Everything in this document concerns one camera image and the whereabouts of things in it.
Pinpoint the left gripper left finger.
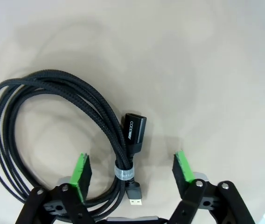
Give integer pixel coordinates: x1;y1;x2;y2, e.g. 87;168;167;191
14;153;96;224

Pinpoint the black cable with grey tie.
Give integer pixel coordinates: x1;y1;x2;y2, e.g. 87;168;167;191
0;69;148;221

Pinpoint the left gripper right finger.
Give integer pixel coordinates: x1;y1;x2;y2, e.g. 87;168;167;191
168;150;257;224

